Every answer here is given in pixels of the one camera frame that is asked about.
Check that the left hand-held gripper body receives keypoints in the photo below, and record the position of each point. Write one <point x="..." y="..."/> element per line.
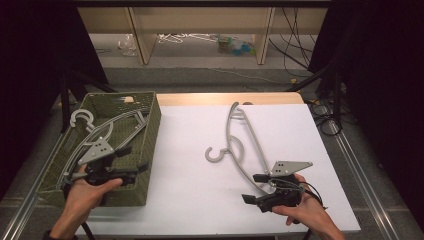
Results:
<point x="98" y="151"/>

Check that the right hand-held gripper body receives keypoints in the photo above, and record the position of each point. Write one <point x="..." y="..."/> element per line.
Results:
<point x="283" y="198"/>

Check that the green woven basket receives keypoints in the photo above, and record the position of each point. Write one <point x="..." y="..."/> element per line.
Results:
<point x="151" y="133"/>

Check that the grey plastic clothes hanger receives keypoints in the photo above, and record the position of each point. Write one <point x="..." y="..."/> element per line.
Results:
<point x="227" y="133"/>
<point x="81" y="112"/>

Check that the person's right hand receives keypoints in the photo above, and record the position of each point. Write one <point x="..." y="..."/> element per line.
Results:
<point x="310" y="210"/>

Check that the person's left hand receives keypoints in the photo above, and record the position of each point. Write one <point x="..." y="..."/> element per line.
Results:
<point x="83" y="196"/>

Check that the white table sheet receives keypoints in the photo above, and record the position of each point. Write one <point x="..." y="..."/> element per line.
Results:
<point x="193" y="186"/>

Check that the clear plastic bag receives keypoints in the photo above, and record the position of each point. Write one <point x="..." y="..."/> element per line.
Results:
<point x="128" y="45"/>

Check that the colourful toys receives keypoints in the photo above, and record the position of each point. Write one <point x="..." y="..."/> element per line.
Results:
<point x="236" y="46"/>

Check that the wooden shelf unit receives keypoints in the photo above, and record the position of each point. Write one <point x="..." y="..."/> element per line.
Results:
<point x="200" y="20"/>

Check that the aluminium rail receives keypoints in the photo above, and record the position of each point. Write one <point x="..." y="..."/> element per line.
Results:
<point x="360" y="176"/>
<point x="20" y="213"/>

